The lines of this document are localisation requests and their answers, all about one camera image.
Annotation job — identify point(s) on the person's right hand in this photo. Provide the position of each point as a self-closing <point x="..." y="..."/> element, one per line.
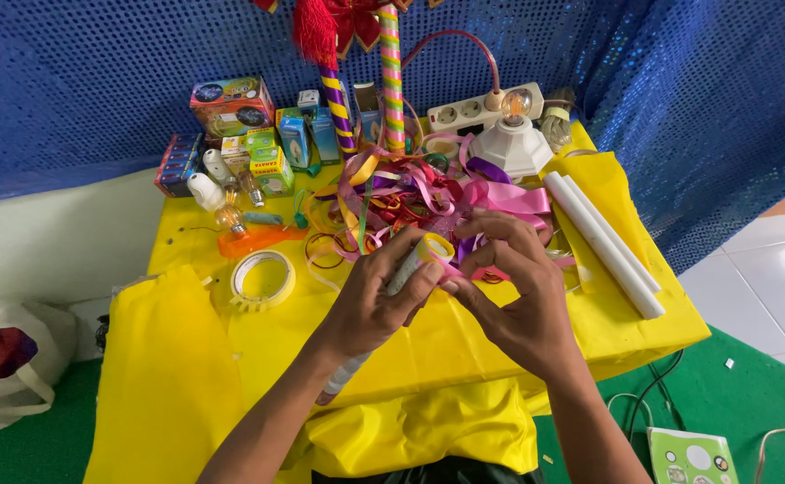
<point x="530" y="302"/>

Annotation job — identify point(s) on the person's left hand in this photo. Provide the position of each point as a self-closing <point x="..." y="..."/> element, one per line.
<point x="365" y="302"/>

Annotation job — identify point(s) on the pink ribbon strip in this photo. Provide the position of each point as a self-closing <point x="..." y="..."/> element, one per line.
<point x="456" y="270"/>

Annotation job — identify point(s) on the white tube with yellow ribbon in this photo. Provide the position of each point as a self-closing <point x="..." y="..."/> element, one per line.
<point x="432" y="250"/>

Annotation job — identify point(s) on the yellow tablecloth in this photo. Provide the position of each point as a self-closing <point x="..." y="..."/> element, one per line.
<point x="432" y="343"/>

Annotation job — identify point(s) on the clear tape roll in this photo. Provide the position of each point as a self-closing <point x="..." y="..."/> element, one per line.
<point x="284" y="279"/>

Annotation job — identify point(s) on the plain white tube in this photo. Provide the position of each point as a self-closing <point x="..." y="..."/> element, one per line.
<point x="601" y="245"/>
<point x="617" y="235"/>

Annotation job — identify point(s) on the orange plastic strip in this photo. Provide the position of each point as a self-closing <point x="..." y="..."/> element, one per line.
<point x="258" y="240"/>

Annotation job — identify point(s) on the heap of colourful ribbons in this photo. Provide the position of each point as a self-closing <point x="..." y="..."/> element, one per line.
<point x="419" y="188"/>

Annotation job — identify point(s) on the white octagonal lamp base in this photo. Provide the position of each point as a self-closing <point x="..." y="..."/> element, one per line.
<point x="510" y="148"/>

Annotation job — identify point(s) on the green yellow bulb box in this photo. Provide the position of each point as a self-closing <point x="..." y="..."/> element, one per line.
<point x="272" y="173"/>

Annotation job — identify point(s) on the clear filament light bulb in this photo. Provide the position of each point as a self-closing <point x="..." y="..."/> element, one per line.
<point x="251" y="188"/>
<point x="229" y="215"/>

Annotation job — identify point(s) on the blue light bulb box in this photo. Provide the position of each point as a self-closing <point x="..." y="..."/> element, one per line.
<point x="325" y="138"/>
<point x="295" y="141"/>

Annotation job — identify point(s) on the white spiral light bulb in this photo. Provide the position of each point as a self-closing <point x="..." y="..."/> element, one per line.
<point x="557" y="124"/>

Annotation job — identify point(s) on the person's black trousers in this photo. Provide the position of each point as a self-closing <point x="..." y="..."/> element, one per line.
<point x="432" y="472"/>

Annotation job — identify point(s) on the open blue white box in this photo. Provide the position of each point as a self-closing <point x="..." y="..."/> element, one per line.
<point x="367" y="111"/>

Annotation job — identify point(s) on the small green bulb box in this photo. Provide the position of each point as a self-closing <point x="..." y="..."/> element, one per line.
<point x="261" y="138"/>

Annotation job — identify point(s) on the purple yellow striped stick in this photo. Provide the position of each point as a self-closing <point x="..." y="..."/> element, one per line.
<point x="337" y="107"/>

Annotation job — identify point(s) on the yellow white bulb box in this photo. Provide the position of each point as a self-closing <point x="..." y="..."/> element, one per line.
<point x="234" y="154"/>

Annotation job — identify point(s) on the glowing clear light bulb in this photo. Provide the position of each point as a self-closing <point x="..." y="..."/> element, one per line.
<point x="515" y="104"/>

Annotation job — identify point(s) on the white power strip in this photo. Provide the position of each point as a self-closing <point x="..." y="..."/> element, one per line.
<point x="459" y="113"/>

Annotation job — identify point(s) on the small white box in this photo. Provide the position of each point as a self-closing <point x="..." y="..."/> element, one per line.
<point x="308" y="99"/>

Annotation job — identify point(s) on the yellow fabric sheet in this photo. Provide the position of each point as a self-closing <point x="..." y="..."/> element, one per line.
<point x="163" y="376"/>

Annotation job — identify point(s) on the green floor mat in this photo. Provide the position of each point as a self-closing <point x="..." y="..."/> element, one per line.
<point x="735" y="390"/>

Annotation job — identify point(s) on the green printed box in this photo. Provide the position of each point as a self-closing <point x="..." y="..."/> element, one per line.
<point x="691" y="457"/>

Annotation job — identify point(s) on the pink green striped stick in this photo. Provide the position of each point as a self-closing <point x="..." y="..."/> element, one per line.
<point x="392" y="74"/>

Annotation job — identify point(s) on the stack of blue red boxes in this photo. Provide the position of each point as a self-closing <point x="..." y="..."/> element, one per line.
<point x="178" y="165"/>

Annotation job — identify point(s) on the colourful disco lamp box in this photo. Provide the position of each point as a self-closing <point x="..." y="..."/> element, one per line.
<point x="231" y="107"/>

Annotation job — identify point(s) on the red tassel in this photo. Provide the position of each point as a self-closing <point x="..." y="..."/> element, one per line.
<point x="315" y="30"/>

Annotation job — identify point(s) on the red ribbon bow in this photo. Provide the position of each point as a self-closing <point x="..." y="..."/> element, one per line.
<point x="358" y="23"/>

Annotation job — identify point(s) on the blue sequin curtain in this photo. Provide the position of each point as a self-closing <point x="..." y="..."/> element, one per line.
<point x="130" y="67"/>

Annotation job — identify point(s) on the white plastic bag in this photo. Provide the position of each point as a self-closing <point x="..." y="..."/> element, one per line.
<point x="22" y="363"/>

